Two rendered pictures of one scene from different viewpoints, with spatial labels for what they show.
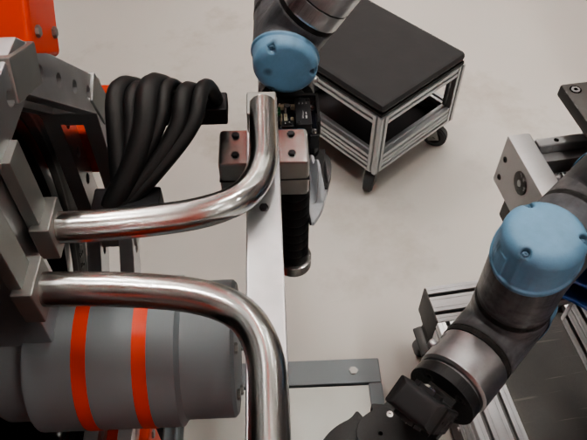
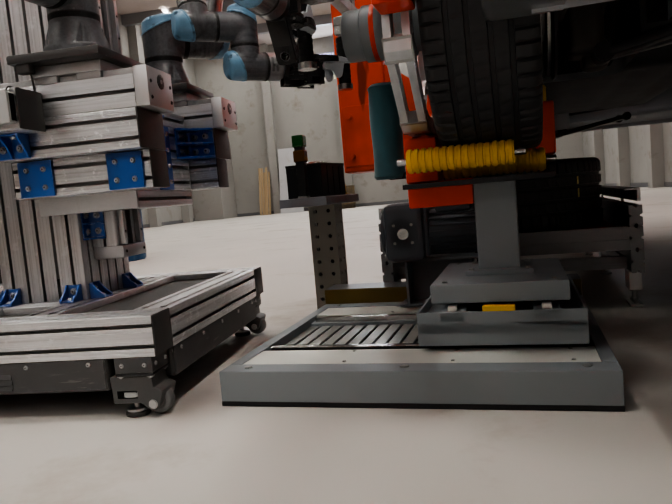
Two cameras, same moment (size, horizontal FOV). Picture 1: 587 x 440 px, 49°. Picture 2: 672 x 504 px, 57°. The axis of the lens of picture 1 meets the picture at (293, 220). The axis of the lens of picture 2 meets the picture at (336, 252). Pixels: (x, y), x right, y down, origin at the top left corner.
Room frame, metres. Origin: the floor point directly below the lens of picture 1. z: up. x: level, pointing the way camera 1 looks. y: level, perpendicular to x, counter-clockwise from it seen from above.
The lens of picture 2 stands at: (1.89, 0.53, 0.44)
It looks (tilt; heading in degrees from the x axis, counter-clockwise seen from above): 5 degrees down; 199
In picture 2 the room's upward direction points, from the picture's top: 5 degrees counter-clockwise
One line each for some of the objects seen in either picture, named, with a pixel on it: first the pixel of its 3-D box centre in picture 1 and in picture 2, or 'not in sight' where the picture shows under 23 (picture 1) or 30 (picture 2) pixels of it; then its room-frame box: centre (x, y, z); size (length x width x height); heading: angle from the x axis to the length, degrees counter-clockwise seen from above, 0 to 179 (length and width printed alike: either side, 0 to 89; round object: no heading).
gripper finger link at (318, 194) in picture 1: (314, 182); not in sight; (0.51, -0.03, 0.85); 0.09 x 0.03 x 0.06; 11
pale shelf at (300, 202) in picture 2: not in sight; (322, 200); (-0.29, -0.27, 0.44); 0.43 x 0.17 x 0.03; 2
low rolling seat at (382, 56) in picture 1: (365, 94); not in sight; (1.51, -0.21, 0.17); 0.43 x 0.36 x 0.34; 43
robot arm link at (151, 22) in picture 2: not in sight; (163, 37); (0.15, -0.59, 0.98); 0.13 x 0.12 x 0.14; 135
